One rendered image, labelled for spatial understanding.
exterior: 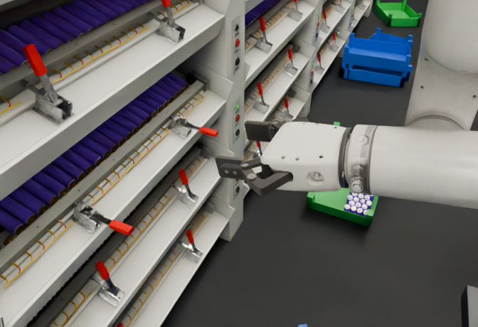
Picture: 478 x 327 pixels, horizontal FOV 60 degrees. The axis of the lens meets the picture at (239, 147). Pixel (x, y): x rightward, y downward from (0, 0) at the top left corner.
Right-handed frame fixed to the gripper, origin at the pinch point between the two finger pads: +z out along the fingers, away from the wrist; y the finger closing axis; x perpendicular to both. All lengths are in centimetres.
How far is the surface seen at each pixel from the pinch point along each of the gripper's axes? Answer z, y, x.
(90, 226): 20.0, -13.3, -7.2
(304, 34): 24, 100, -18
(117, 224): 15.3, -12.5, -6.7
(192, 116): 21.7, 19.7, -7.1
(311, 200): 10, 51, -54
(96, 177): 23.0, -6.7, -3.5
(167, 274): 31, 6, -43
